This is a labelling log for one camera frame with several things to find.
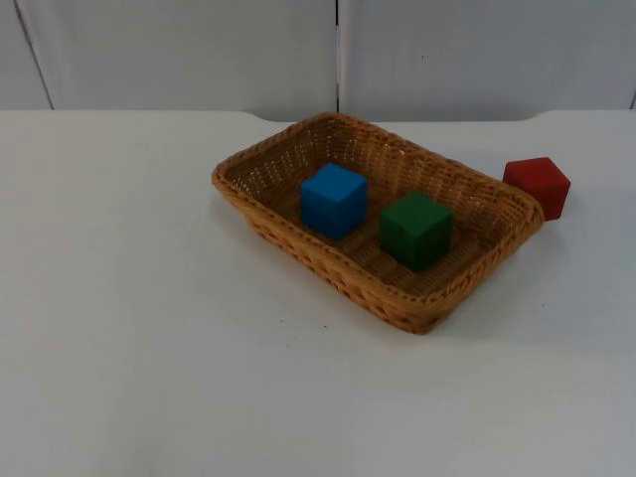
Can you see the blue cube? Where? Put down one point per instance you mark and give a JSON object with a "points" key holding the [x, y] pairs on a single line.
{"points": [[330, 199]]}

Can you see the red cube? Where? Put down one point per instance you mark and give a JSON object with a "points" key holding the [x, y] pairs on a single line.
{"points": [[539, 184]]}

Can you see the pale brown wicker basket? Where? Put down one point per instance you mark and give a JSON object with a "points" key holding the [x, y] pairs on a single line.
{"points": [[308, 258]]}

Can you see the green cube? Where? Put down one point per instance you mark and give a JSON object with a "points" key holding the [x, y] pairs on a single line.
{"points": [[415, 231]]}

